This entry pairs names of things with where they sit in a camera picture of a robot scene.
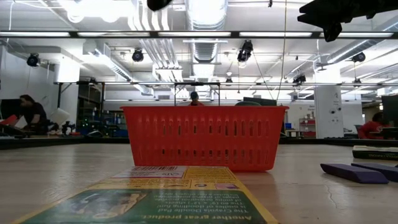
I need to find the black tall monitor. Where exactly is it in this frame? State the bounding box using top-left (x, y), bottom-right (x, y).
top-left (381, 95), bottom-right (398, 127)

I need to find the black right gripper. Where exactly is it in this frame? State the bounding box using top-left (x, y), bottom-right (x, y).
top-left (297, 0), bottom-right (368, 43)

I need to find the white pillar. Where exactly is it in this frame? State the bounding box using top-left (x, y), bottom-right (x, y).
top-left (313, 85), bottom-right (345, 139)

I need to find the purple eraser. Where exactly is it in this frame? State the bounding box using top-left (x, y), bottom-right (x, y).
top-left (351, 162), bottom-right (398, 183)
top-left (320, 163), bottom-right (390, 185)

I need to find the black wall monitor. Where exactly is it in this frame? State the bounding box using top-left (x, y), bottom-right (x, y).
top-left (0, 98), bottom-right (22, 121)

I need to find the person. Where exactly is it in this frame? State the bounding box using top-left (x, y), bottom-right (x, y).
top-left (357, 111), bottom-right (393, 140)
top-left (188, 91), bottom-right (205, 107)
top-left (18, 94), bottom-right (49, 135)

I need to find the red box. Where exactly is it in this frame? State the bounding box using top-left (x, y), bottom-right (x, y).
top-left (0, 114), bottom-right (19, 127)

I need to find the red storage shelf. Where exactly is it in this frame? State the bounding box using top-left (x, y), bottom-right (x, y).
top-left (298, 117), bottom-right (317, 139)

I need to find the black background station frame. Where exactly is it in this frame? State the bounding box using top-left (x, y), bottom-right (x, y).
top-left (54, 80), bottom-right (221, 108)

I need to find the white lamp shade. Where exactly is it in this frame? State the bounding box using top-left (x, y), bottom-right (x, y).
top-left (49, 108), bottom-right (71, 126)

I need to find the silver ventilation duct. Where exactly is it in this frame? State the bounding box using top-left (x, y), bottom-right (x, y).
top-left (185, 0), bottom-right (229, 82)

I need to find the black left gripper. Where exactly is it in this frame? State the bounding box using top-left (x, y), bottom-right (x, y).
top-left (146, 0), bottom-right (174, 12)

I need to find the black desk monitor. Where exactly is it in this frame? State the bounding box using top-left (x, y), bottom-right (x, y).
top-left (243, 96), bottom-right (277, 108)

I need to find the red plastic basket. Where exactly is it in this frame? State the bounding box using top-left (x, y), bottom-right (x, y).
top-left (120, 105), bottom-right (289, 172)

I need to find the yellow green crayon box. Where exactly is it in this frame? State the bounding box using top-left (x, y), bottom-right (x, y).
top-left (12, 166), bottom-right (279, 224)
top-left (352, 145), bottom-right (398, 161)

